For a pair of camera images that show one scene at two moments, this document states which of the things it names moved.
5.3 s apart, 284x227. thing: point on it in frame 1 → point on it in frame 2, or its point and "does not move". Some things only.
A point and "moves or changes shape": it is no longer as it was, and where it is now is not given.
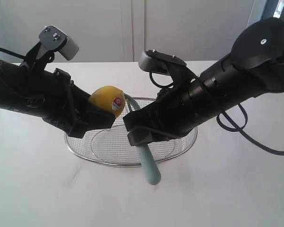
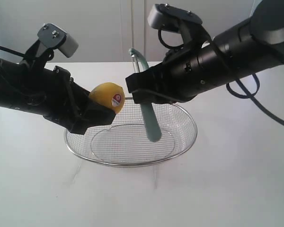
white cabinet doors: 119,30 does not move
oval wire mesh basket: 109,145 does not move
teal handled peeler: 150,167 moves or changes shape
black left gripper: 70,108 does not move
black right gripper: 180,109 → 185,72
